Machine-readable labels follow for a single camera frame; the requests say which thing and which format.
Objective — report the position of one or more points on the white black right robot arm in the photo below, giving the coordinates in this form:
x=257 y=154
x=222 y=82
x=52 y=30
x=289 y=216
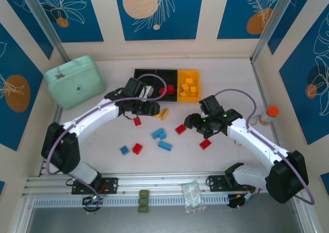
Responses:
x=252 y=140

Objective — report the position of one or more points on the long blue lego brick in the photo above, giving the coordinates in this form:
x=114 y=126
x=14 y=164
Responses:
x=164 y=145

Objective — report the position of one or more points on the black plastic bin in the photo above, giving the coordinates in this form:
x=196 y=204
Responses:
x=151 y=80
x=171 y=76

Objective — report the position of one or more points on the yellow plastic bin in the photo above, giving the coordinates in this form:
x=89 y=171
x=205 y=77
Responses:
x=182 y=74

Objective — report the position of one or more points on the orange capped bottle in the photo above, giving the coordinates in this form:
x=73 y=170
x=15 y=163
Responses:
x=272 y=112

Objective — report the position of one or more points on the clear plastic bag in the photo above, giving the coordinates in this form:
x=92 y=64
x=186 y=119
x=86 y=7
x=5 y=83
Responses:
x=191 y=194

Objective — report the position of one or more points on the mint green zip case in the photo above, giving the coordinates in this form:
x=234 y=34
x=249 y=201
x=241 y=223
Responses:
x=74 y=83

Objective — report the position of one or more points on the green square block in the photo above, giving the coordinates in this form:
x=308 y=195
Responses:
x=143 y=201
x=144 y=193
x=143 y=209

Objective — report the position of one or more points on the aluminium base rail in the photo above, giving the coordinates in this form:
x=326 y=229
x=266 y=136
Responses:
x=159 y=181

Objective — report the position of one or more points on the aluminium frame post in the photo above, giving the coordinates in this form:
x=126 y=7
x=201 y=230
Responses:
x=43 y=19
x=275 y=22

